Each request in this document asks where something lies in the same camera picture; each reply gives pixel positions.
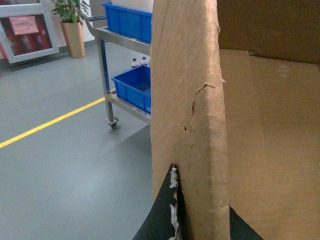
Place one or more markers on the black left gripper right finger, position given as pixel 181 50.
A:
pixel 239 229

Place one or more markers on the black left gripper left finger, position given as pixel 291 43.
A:
pixel 164 220

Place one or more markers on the large cardboard box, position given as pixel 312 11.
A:
pixel 235 104

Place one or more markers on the blue plastic bin lower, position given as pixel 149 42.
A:
pixel 134 87

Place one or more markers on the blue plastic bin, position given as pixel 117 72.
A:
pixel 129 22
pixel 134 87

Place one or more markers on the purple capped bottle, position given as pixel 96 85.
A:
pixel 144 61
pixel 134 63

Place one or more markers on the blue plastic bin upper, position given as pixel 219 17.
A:
pixel 129 22

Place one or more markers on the gold plant pot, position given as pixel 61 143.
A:
pixel 74 38

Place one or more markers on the green potted plant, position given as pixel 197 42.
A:
pixel 71 11

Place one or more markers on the white framed fire cabinet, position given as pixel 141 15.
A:
pixel 26 30

